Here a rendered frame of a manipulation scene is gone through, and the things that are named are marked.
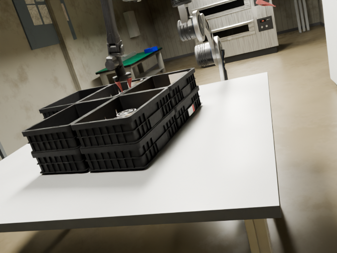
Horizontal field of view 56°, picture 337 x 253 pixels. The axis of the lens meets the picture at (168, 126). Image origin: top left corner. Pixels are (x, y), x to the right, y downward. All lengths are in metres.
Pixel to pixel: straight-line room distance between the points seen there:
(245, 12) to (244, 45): 0.68
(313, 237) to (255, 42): 5.68
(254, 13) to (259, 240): 6.31
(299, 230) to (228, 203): 1.02
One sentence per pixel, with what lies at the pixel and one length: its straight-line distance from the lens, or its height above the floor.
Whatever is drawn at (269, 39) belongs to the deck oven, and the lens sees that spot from 7.15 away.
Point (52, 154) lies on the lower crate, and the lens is 1.51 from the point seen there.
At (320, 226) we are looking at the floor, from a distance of 1.95.
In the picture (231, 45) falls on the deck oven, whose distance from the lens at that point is 7.20.
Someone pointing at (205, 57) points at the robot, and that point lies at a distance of 2.62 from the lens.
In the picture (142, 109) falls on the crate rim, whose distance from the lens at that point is 1.27.
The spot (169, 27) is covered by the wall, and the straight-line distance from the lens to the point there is 10.49.
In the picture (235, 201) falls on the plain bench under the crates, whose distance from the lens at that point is 0.94.
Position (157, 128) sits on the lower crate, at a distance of 1.36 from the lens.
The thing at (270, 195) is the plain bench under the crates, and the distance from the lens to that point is 0.95.
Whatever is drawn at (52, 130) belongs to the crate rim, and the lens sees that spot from 1.44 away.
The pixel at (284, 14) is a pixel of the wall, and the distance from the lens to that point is 10.14.
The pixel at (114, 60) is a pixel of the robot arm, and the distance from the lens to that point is 1.78.
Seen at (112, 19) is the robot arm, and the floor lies 1.30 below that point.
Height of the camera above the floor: 1.22
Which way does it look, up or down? 18 degrees down
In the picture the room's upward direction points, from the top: 16 degrees counter-clockwise
